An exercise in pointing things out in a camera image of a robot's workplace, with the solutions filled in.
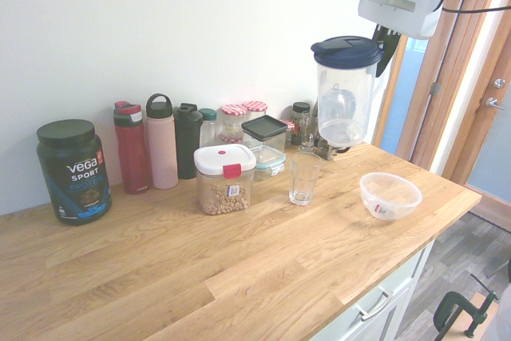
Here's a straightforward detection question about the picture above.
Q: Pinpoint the clear pitcher with blue lid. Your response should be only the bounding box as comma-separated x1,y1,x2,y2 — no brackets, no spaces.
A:
310,36,383,149

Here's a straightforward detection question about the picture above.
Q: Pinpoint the jar with red checkered lid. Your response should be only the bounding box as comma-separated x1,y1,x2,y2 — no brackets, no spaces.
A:
242,100,267,122
220,104,247,145

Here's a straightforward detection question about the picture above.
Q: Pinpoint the pale green cabinet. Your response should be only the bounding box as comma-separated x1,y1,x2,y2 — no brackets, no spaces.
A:
311,236,436,341

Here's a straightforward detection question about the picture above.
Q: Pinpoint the cereal container with white lid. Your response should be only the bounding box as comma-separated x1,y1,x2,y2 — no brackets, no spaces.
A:
193,144,257,217

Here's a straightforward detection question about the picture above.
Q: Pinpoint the small jar with checkered lid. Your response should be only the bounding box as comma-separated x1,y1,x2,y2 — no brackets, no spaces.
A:
279,119,296,150

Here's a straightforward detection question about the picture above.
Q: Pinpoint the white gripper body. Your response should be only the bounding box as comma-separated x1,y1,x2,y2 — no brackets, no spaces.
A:
358,0,445,41

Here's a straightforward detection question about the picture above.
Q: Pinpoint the red water bottle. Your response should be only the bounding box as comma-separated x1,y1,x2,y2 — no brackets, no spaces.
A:
113,101,153,195

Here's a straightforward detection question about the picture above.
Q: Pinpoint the black Vega protein tub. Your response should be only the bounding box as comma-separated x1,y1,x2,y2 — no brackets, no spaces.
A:
35,119,113,227

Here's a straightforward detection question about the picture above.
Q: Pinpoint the jar with dark lid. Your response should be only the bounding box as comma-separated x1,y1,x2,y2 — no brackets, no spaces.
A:
290,101,311,146

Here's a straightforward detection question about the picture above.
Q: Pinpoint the clear plastic bowl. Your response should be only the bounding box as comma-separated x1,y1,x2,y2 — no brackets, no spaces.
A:
358,172,423,222

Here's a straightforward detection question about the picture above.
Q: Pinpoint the small clear glass bottle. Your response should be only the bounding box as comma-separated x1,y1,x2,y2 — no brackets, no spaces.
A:
299,110,320,157

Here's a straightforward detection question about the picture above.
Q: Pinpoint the silver drawer handle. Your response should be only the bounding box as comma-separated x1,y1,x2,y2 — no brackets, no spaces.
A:
355,295,390,321

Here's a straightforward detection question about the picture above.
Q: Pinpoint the wooden door frame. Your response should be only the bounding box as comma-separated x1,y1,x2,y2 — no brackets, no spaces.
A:
370,0,511,234

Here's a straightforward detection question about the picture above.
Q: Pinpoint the clear bottle with green cap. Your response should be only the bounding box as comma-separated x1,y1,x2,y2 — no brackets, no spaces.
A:
198,108,219,149

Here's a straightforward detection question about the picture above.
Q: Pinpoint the black shaker bottle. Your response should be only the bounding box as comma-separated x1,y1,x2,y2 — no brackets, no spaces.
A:
173,103,204,180

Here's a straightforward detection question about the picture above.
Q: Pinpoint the clear drinking glass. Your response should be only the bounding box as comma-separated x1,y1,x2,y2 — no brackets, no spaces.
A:
288,152,323,207

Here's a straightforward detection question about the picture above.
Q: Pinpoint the pink bottle with black cap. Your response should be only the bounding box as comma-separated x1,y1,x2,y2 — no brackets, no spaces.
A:
145,93,180,190

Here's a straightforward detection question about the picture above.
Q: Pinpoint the green metal clamp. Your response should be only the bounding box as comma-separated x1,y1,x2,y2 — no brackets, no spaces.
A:
433,272,498,338

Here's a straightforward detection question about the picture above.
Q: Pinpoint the glass container with teal lid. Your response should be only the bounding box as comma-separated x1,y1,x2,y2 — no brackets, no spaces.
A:
253,147,287,181

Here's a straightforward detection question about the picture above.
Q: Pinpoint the square container with black lid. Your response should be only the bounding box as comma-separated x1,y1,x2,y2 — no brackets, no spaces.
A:
241,114,289,154

